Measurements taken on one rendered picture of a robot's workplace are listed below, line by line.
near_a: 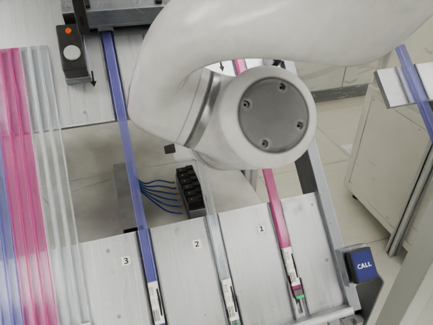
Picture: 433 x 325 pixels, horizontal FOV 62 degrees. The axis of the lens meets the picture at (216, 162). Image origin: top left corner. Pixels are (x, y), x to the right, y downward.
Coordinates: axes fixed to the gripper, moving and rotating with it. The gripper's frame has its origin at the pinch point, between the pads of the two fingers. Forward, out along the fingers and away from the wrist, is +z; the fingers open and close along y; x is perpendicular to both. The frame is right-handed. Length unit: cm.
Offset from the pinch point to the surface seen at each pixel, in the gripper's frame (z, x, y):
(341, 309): -6.2, 29.6, -17.2
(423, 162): 52, 17, -92
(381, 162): 79, 17, -96
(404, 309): 18, 47, -47
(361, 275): -7.8, 24.6, -20.7
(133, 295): -2.4, 20.4, 13.9
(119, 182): 40.5, 4.1, 13.8
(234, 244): -1.8, 16.7, -2.8
